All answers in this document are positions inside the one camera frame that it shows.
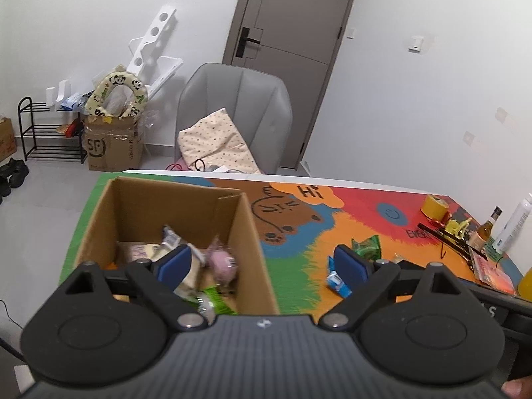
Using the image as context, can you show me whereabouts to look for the blue snack packet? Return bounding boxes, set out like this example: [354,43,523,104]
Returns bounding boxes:
[325,257,352,298]

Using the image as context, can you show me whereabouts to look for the dark green snack packet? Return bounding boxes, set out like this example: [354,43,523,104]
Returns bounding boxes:
[352,235,381,262]

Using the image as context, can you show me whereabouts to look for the operator hand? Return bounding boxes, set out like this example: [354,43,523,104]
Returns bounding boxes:
[501,376,532,399]

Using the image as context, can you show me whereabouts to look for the purple white snack packet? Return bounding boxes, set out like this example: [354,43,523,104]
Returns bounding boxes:
[117,242,160,264]

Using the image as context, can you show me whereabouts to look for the light green snack packet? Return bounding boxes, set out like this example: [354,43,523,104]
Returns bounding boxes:
[197,286,237,315]

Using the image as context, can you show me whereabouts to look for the red packet in plastic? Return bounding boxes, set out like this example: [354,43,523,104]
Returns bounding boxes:
[469,247,516,296]

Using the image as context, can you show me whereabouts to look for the pink snack packet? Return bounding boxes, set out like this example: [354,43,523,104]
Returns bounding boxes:
[205,237,238,289]

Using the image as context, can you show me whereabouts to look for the open cardboard box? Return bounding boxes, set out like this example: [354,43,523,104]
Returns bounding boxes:
[60,177,280,315]

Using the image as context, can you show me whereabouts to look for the amber glass bottle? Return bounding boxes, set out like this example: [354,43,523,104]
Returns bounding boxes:
[468,206,502,251]

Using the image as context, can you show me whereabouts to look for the black sticks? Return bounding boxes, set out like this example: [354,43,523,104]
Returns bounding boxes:
[418,222,488,260]

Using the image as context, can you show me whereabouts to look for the yellow hair claw clip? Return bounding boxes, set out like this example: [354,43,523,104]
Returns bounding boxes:
[444,218,471,240]

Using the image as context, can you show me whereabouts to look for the colourful cartoon table mat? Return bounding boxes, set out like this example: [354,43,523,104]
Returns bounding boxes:
[58,169,525,325]

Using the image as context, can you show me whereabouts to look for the yellow tape roll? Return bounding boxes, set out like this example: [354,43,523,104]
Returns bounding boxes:
[420,194,449,221]

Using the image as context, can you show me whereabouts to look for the white spray bottle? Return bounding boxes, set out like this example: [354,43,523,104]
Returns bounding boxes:
[492,194,532,255]

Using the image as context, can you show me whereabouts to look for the SF cardboard box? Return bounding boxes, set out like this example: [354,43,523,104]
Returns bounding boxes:
[83,115,144,172]

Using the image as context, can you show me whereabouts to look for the dotted cream pillow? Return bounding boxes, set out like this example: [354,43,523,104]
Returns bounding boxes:
[177,108,261,174]

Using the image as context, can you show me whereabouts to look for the black shoes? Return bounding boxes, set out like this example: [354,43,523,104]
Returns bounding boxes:
[0,159,29,203]

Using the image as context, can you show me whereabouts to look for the black shoe rack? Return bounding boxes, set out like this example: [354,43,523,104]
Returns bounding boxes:
[17,96,87,164]

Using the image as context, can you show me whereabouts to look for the panda pattern toilet seat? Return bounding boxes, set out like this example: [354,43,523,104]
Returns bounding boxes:
[85,65,148,119]

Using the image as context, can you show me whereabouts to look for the small brown cardboard box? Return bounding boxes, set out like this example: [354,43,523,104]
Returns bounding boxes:
[0,117,17,161]

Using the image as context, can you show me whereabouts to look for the grey upholstered chair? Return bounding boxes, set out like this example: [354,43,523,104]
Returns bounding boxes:
[175,62,292,174]

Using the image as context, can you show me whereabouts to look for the white perforated rack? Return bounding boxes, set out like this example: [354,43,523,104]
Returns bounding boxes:
[126,5,183,99]

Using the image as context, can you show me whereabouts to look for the grey door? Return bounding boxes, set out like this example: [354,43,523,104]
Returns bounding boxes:
[223,0,353,168]

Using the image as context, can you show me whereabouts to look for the white wall switch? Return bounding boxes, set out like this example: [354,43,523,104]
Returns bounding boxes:
[408,35,425,54]

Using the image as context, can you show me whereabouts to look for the black door handle lock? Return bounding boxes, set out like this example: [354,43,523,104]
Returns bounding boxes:
[235,27,261,58]

